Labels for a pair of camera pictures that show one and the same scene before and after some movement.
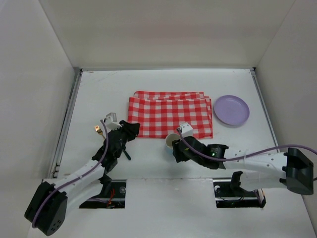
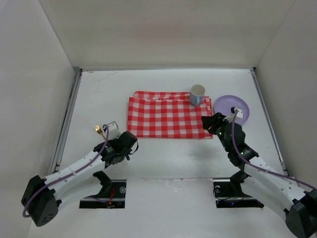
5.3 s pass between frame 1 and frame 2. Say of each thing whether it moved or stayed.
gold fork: stayed
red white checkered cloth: stayed
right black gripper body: moved
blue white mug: moved
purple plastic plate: stayed
